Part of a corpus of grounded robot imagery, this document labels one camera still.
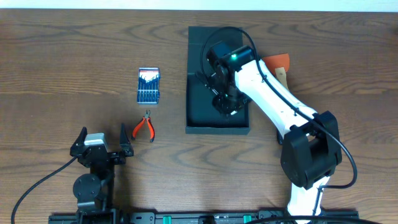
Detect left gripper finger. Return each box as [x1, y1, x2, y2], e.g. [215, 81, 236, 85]
[73, 127, 87, 150]
[119, 123, 131, 152]

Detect orange blade wooden scraper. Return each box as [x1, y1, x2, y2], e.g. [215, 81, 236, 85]
[262, 53, 290, 90]

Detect black yellow screwdriver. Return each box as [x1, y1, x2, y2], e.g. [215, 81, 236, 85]
[276, 131, 283, 145]

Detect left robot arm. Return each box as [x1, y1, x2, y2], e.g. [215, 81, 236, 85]
[70, 124, 134, 224]

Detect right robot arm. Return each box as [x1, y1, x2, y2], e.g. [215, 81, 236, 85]
[203, 42, 342, 216]

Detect dark green open box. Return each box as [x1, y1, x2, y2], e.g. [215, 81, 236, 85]
[185, 26, 250, 135]

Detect blue screwdriver set case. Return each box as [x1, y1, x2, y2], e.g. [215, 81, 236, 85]
[137, 67, 160, 105]

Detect orange handled pliers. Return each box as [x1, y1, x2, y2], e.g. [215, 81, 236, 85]
[131, 110, 155, 142]

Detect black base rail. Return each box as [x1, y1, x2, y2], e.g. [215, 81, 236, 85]
[48, 210, 360, 224]

